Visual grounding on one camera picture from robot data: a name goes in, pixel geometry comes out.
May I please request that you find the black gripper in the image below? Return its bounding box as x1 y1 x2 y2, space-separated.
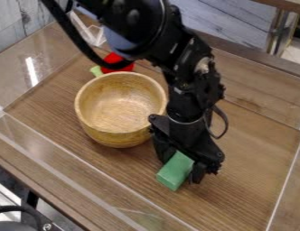
149 114 225 184

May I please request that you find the green rectangular stick block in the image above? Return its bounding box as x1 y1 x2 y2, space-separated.
157 152 194 191

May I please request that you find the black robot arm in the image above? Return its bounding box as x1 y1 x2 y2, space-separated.
42 0 225 184

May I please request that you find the brown wooden bowl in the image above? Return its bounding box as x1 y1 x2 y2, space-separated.
74 71 167 148

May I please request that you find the small light green block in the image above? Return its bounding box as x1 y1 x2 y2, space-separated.
90 66 103 77

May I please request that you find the red fuzzy ball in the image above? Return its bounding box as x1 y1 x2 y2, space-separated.
99 51 137 75

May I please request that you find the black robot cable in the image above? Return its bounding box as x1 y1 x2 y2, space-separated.
202 104 232 140

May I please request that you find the clear acrylic front wall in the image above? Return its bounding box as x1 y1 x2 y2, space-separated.
0 107 197 231

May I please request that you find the clear acrylic corner bracket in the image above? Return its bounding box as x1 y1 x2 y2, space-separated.
69 11 106 47

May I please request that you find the black cable lower left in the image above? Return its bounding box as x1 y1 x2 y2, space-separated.
0 204 37 231

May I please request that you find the metal table frame background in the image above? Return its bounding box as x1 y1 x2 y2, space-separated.
265 0 300 56

